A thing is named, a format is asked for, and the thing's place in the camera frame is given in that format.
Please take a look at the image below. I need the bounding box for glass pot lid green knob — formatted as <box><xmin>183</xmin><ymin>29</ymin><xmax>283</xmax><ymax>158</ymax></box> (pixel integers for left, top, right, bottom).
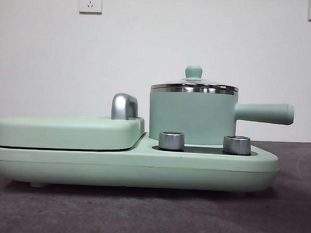
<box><xmin>150</xmin><ymin>64</ymin><xmax>240</xmax><ymax>94</ymax></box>

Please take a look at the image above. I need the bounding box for silver control knob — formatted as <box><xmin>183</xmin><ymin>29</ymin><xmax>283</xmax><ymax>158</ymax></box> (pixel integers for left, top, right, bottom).
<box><xmin>158</xmin><ymin>131</ymin><xmax>185</xmax><ymax>151</ymax></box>
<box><xmin>222</xmin><ymin>135</ymin><xmax>252</xmax><ymax>155</ymax></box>

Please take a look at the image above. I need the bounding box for green breakfast machine base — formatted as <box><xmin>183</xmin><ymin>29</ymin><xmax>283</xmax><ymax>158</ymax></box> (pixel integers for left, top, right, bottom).
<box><xmin>0</xmin><ymin>131</ymin><xmax>282</xmax><ymax>196</ymax></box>

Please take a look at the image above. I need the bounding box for green griddle cover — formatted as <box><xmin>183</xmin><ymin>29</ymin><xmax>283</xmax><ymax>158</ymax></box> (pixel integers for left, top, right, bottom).
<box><xmin>0</xmin><ymin>111</ymin><xmax>146</xmax><ymax>151</ymax></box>

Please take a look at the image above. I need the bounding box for green pot with handle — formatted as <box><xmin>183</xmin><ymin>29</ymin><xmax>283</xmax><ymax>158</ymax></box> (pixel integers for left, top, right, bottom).
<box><xmin>147</xmin><ymin>83</ymin><xmax>297</xmax><ymax>149</ymax></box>

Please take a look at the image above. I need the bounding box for silver griddle cover handle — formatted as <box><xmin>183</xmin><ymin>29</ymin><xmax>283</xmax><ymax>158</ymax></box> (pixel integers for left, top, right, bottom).
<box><xmin>110</xmin><ymin>93</ymin><xmax>139</xmax><ymax>121</ymax></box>

